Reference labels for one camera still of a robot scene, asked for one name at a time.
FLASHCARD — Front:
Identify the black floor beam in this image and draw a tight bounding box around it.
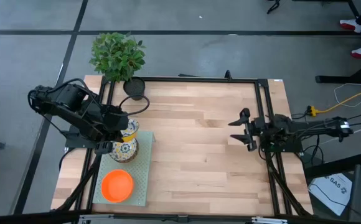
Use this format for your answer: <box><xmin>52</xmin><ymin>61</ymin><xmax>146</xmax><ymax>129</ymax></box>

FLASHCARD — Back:
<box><xmin>303</xmin><ymin>151</ymin><xmax>361</xmax><ymax>179</ymax></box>

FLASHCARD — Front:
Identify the green plant in black pot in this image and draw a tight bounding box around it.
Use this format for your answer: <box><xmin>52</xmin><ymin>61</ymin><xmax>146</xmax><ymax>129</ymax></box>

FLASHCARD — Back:
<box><xmin>88</xmin><ymin>31</ymin><xmax>147</xmax><ymax>101</ymax></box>

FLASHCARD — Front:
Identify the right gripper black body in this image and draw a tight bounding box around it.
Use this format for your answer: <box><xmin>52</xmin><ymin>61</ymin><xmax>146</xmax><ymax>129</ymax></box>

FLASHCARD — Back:
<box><xmin>250</xmin><ymin>116</ymin><xmax>274</xmax><ymax>140</ymax></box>

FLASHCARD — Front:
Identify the yellow extension cable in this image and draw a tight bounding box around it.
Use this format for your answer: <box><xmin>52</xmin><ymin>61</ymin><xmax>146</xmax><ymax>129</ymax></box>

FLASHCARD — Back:
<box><xmin>306</xmin><ymin>83</ymin><xmax>361</xmax><ymax>118</ymax></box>

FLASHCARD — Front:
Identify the white printed bag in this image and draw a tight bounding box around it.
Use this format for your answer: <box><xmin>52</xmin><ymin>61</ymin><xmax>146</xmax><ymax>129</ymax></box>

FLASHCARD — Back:
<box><xmin>307</xmin><ymin>172</ymin><xmax>354</xmax><ymax>217</ymax></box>

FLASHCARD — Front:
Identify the orange plastic bowl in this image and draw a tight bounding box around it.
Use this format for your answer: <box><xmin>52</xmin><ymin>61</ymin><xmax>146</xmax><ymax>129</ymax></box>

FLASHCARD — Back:
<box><xmin>100</xmin><ymin>169</ymin><xmax>135</xmax><ymax>203</ymax></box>

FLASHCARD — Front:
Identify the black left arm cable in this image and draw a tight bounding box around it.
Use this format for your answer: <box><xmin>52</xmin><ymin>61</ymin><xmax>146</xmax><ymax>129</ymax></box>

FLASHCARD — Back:
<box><xmin>118</xmin><ymin>94</ymin><xmax>151</xmax><ymax>118</ymax></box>

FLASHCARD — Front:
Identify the silver metal bracket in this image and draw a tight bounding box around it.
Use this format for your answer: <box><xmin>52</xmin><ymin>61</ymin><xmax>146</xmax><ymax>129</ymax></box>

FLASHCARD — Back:
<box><xmin>251</xmin><ymin>217</ymin><xmax>289</xmax><ymax>224</ymax></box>
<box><xmin>78</xmin><ymin>213</ymin><xmax>115</xmax><ymax>223</ymax></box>

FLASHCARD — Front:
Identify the black aluminium rig frame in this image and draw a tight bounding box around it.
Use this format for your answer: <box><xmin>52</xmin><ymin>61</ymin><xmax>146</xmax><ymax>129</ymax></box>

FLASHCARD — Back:
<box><xmin>50</xmin><ymin>75</ymin><xmax>315</xmax><ymax>224</ymax></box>

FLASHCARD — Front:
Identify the thin white cable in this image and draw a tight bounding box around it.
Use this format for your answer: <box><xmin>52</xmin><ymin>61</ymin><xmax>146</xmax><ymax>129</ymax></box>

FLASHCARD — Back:
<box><xmin>334</xmin><ymin>81</ymin><xmax>361</xmax><ymax>108</ymax></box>

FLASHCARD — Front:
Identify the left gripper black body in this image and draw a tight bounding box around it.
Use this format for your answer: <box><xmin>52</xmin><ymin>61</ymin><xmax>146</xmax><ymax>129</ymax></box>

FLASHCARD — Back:
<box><xmin>101</xmin><ymin>105</ymin><xmax>130</xmax><ymax>134</ymax></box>

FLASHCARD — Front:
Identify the pale green perforated metal shelf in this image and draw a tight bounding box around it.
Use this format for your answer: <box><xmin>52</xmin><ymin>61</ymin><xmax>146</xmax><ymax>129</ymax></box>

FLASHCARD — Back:
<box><xmin>92</xmin><ymin>129</ymin><xmax>156</xmax><ymax>207</ymax></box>

